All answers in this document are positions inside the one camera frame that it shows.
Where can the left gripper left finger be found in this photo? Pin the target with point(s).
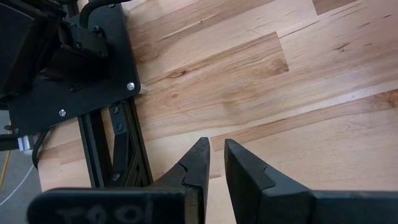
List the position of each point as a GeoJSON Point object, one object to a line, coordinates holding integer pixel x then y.
{"type": "Point", "coordinates": [196, 174]}

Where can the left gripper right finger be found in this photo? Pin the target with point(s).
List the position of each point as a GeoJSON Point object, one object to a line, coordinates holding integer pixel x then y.
{"type": "Point", "coordinates": [255, 193]}

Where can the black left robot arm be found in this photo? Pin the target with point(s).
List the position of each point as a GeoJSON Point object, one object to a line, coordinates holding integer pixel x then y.
{"type": "Point", "coordinates": [28, 40]}

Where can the silver metal connector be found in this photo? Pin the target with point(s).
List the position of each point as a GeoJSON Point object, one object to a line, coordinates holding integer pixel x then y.
{"type": "Point", "coordinates": [25, 144]}

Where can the black aluminium table frame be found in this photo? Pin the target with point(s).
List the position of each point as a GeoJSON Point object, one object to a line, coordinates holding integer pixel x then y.
{"type": "Point", "coordinates": [93, 149]}

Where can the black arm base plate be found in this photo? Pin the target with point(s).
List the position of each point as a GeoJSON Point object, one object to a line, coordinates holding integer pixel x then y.
{"type": "Point", "coordinates": [102, 93]}

